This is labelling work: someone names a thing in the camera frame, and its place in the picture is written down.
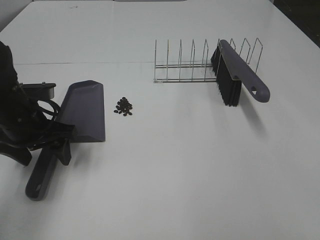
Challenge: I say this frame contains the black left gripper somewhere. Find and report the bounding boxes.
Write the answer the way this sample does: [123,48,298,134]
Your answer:
[0,104,76,166]

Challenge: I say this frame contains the grey plastic dustpan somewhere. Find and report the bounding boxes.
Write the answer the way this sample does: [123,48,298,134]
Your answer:
[25,80,106,201]

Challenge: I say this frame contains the pile of coffee beans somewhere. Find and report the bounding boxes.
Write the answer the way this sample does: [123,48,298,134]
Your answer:
[113,97,133,117]

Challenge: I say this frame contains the grey hand brush black bristles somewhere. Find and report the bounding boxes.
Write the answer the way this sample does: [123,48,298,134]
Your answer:
[210,39,271,107]

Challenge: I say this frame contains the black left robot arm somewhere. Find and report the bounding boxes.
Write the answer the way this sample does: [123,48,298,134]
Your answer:
[0,43,76,166]

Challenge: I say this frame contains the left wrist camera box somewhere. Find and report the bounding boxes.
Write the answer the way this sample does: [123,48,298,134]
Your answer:
[20,82,57,101]

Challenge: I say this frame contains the metal wire dish rack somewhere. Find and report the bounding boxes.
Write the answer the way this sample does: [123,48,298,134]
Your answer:
[153,37,264,83]

